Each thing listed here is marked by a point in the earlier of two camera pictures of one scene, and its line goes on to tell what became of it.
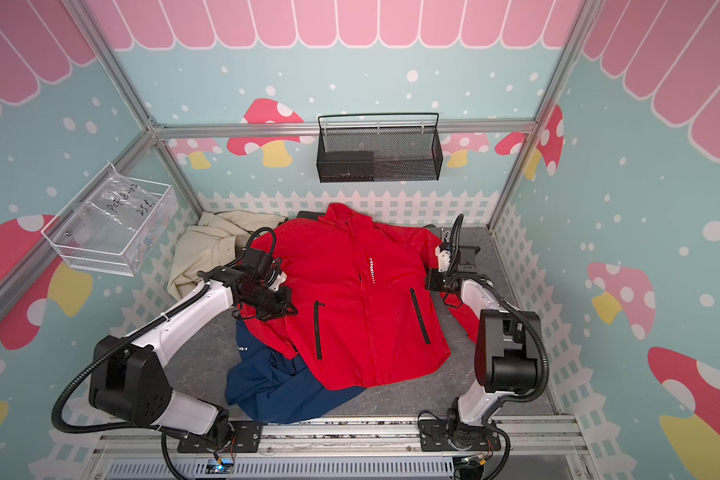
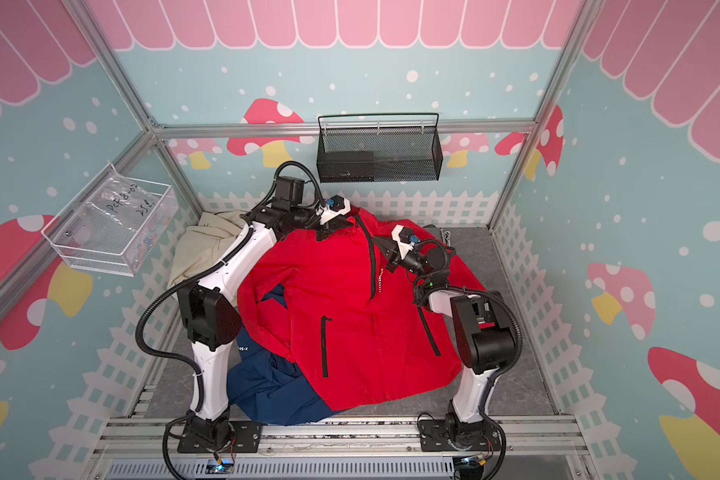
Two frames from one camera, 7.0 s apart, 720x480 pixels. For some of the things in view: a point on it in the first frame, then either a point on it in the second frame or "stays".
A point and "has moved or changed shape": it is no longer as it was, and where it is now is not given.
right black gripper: (431, 279) → (395, 261)
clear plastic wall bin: (114, 224) stays
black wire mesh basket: (379, 147) stays
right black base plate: (438, 435) stays
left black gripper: (283, 308) → (328, 227)
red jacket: (363, 313) has moved or changed shape
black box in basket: (346, 166) stays
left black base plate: (244, 437) stays
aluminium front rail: (555, 449) stays
